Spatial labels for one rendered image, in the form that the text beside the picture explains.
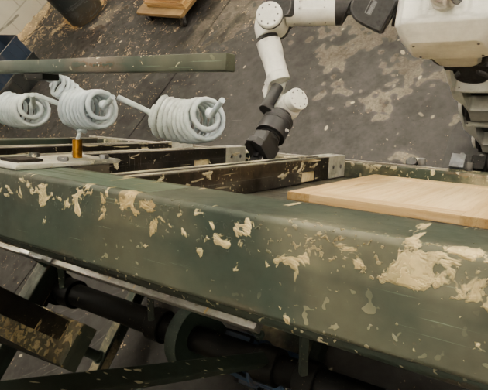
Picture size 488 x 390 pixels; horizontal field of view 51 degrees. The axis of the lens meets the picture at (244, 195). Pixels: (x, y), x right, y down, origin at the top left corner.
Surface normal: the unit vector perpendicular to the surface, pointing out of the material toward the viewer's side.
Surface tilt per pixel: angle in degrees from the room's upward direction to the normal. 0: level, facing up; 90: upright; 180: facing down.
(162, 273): 38
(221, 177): 90
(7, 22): 90
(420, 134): 0
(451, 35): 68
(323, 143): 0
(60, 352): 0
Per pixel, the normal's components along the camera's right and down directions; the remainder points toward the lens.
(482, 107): -0.55, -0.11
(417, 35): -0.51, 0.59
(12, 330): -0.42, -0.52
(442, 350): -0.57, 0.11
